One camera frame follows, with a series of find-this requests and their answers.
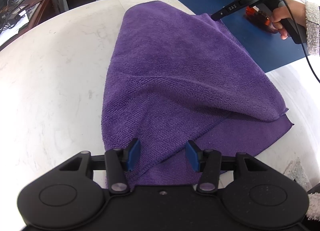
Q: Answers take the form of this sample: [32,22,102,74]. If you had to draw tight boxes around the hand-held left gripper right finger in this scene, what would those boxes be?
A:
[185,140,277,193]

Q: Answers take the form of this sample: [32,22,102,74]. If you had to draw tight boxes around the black cable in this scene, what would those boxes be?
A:
[270,0,320,83]

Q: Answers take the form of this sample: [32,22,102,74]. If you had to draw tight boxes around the person's right forearm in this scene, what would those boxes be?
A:
[304,1,320,57]

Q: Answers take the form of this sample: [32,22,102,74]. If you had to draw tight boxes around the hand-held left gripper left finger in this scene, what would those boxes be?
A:
[59,138,140,194]

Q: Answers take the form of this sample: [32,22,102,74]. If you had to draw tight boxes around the purple towel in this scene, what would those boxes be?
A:
[100,1,294,190]

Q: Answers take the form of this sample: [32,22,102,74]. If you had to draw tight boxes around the white papers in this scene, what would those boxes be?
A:
[0,9,32,47]

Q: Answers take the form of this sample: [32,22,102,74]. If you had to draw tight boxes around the person's white fleece jacket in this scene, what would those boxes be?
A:
[285,160,320,221]

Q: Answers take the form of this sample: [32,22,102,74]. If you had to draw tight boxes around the person's right hand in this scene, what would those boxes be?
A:
[269,0,307,41]

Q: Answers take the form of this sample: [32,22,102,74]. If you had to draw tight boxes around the blue table mat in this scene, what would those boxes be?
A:
[166,0,310,73]

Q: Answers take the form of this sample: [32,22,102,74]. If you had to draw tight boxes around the dark wooden desk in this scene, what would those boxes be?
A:
[0,0,62,47]

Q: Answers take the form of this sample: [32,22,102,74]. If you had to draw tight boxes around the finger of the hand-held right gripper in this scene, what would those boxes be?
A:
[211,7,229,21]

